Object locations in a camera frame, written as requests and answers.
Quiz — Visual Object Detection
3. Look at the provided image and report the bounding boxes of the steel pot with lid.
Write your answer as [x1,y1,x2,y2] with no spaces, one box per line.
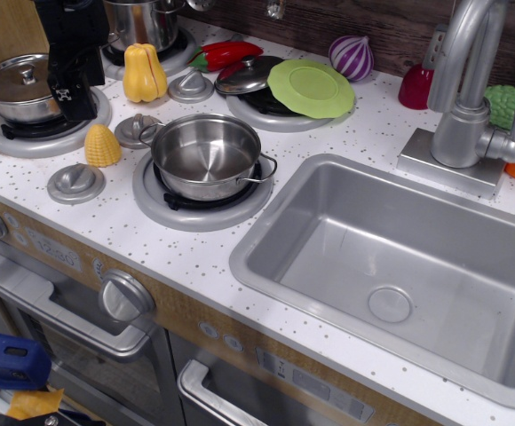
[0,53,62,124]

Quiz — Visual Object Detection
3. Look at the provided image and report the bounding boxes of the grey right back burner ring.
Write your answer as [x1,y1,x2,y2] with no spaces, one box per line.
[225,91,356,133]

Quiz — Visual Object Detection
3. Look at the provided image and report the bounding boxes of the steel pot lid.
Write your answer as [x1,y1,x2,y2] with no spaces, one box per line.
[215,55,284,95]

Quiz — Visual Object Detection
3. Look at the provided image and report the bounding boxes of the red plastic cup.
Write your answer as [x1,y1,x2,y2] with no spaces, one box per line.
[398,64,434,110]

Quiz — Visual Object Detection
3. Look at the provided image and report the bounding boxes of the green plastic plate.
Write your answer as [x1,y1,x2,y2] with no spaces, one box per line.
[267,59,356,119]

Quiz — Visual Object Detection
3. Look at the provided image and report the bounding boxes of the silver toy faucet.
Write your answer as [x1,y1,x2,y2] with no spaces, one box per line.
[397,1,515,200]

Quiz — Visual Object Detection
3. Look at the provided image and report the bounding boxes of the yellow toy squash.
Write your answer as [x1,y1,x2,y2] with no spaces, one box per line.
[123,43,168,103]

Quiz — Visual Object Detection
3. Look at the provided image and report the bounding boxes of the purple toy onion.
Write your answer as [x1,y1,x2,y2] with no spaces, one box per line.
[329,35,374,82]

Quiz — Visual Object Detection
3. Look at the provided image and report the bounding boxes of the tall steel pot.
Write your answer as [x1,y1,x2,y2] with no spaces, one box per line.
[103,0,186,52]

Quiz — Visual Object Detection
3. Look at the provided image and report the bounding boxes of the red toy chili pepper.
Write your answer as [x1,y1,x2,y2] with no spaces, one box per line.
[187,41,264,73]

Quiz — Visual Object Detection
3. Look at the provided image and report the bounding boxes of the grey stove knob back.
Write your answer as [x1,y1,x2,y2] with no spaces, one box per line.
[168,69,214,104]

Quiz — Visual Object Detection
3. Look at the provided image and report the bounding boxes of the grey left burner ring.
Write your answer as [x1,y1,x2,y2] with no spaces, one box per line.
[0,84,113,159]

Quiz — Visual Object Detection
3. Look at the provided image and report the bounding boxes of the grey stove knob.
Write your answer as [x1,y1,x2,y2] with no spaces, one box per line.
[115,114,162,149]
[168,69,214,104]
[47,163,106,205]

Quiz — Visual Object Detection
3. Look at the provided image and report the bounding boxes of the blue clamp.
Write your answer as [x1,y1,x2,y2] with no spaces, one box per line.
[0,334,52,391]

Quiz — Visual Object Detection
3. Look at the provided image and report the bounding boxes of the green toy vegetable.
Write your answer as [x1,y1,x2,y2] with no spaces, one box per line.
[485,85,515,130]

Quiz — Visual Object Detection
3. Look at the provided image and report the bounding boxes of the grey stove knob middle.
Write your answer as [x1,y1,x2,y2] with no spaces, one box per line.
[115,114,162,149]

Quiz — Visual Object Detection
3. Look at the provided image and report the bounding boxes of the grey toy sink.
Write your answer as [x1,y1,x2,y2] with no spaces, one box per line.
[230,154,515,409]

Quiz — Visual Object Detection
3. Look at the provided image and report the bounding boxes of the silver dishwasher door handle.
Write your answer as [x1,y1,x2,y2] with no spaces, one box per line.
[177,359,275,425]

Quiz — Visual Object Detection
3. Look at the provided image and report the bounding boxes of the yellow toy corn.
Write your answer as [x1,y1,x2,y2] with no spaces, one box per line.
[84,124,122,168]

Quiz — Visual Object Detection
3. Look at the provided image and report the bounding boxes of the steel pan with handles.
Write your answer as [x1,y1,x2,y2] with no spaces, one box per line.
[139,114,278,202]

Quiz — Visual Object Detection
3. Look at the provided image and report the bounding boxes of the grey front burner ring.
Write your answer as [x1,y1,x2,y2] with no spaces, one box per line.
[131,150,275,233]

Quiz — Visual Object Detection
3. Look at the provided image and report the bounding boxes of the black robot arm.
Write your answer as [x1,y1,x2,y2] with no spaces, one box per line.
[35,1,110,122]

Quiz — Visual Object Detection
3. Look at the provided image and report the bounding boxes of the silver oven door handle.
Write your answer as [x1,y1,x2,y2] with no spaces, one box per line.
[0,255,151,362]

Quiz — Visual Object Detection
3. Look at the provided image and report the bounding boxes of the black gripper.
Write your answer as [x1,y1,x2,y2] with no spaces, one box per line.
[47,44,105,122]

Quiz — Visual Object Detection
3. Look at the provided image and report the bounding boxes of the grey stove knob front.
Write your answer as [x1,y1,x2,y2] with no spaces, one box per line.
[47,163,106,205]

